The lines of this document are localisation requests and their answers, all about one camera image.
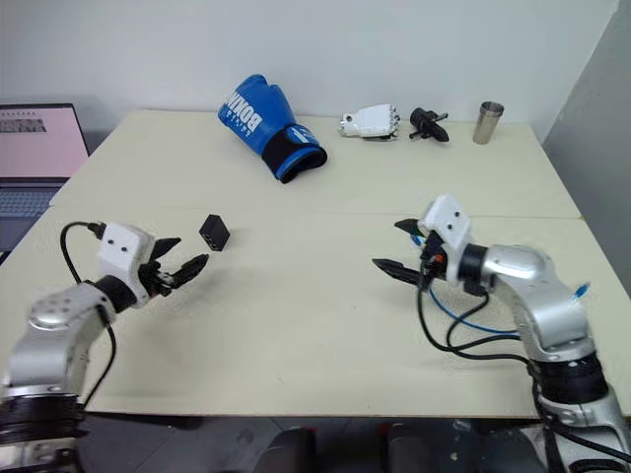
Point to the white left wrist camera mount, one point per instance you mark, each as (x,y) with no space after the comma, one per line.
(120,251)

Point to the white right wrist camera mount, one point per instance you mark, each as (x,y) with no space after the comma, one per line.
(451,224)

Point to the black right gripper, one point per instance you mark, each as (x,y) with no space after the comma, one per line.
(432,266)

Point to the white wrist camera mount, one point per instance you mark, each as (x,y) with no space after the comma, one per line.
(120,251)
(451,224)

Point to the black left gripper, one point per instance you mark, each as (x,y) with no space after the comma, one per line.
(159,281)

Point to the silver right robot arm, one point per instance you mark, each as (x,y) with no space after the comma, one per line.
(547,305)

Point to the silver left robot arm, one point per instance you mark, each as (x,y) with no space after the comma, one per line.
(49,335)

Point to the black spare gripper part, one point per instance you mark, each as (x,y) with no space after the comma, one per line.
(428,124)

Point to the small black box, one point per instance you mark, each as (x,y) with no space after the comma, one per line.
(215,233)

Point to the metal cup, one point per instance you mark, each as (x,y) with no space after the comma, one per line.
(487,123)

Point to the open laptop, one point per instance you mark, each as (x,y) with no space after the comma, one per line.
(34,148)

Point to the blue boxing glove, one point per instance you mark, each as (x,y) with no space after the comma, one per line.
(268,129)

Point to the white robotic hand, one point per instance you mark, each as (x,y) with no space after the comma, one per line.
(370,120)

